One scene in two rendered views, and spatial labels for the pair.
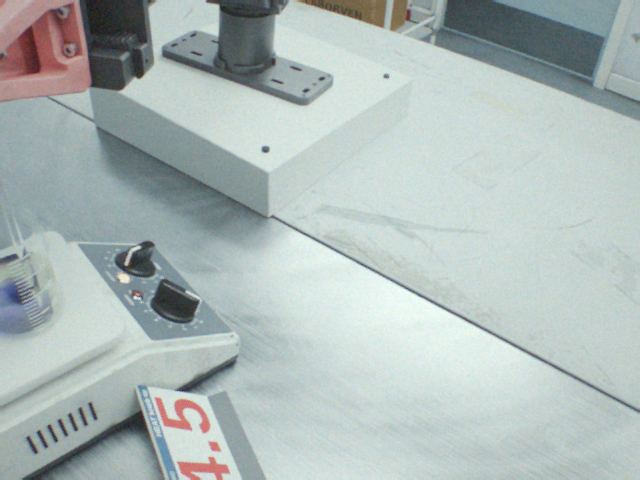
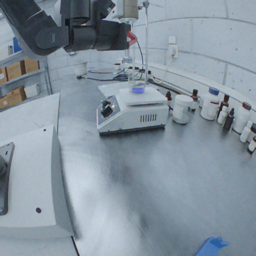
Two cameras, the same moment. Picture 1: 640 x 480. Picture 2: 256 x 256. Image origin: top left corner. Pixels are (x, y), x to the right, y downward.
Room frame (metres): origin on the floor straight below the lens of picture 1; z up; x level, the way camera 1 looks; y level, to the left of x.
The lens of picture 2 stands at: (0.57, 0.36, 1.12)
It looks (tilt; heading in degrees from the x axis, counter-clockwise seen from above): 34 degrees down; 212
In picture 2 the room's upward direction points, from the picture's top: 1 degrees counter-clockwise
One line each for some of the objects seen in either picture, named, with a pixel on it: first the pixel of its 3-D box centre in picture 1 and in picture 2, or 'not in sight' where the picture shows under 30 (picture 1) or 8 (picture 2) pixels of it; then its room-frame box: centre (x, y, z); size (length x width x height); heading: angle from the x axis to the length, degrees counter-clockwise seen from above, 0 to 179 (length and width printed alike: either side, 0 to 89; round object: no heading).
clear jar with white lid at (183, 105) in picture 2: not in sight; (182, 109); (0.17, 0.31, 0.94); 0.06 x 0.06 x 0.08
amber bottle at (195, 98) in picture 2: not in sight; (193, 99); (0.04, 0.34, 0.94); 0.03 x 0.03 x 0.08
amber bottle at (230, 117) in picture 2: not in sight; (230, 117); (0.11, 0.49, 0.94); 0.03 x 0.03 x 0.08
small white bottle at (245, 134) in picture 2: not in sight; (246, 131); (0.16, 0.56, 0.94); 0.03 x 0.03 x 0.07
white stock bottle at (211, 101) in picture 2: not in sight; (211, 103); (0.07, 0.41, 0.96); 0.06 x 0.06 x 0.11
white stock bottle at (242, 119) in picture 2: not in sight; (243, 117); (0.09, 0.55, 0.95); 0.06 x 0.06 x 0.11
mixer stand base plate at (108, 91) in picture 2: not in sight; (127, 87); (-0.04, -0.02, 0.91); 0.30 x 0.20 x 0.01; 147
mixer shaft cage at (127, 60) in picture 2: not in sight; (128, 40); (-0.04, -0.02, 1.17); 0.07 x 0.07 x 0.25
